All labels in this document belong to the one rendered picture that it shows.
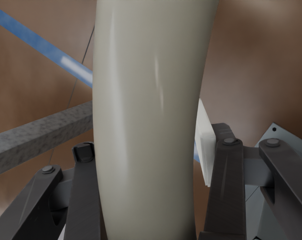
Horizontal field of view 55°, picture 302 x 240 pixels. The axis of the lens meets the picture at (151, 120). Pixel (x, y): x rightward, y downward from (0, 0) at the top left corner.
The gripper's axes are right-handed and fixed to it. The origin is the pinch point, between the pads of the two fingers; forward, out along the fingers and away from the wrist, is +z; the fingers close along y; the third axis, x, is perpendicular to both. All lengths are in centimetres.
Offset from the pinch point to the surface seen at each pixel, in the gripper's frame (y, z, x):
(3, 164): -49, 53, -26
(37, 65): -84, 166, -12
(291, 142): 50, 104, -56
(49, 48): -72, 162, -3
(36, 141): -43, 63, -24
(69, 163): -77, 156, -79
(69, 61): -59, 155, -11
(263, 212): 21, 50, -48
